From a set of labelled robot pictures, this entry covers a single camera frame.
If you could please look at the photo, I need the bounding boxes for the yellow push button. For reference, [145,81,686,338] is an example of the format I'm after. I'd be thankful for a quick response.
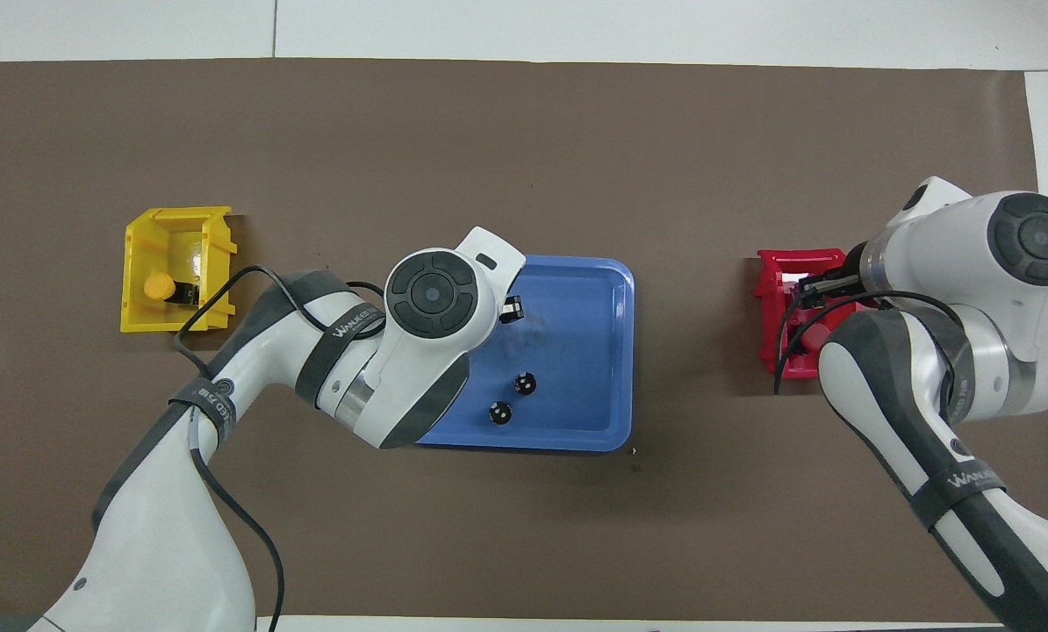
[142,272,199,306]

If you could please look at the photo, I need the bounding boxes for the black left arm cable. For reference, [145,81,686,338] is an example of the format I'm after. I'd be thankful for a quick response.
[173,263,390,632]

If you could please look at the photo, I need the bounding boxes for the yellow plastic storage bin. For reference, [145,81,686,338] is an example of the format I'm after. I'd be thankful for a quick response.
[120,206,239,334]

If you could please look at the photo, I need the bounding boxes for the blue plastic tray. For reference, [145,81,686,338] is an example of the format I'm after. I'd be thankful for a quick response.
[414,255,636,453]

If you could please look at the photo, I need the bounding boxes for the red plastic storage bin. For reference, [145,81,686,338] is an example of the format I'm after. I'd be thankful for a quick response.
[757,248,871,379]

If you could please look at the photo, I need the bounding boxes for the brown paper table mat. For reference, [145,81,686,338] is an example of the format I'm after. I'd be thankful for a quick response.
[0,58,1048,624]

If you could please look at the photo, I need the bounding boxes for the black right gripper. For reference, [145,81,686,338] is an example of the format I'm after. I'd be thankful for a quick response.
[792,267,869,311]

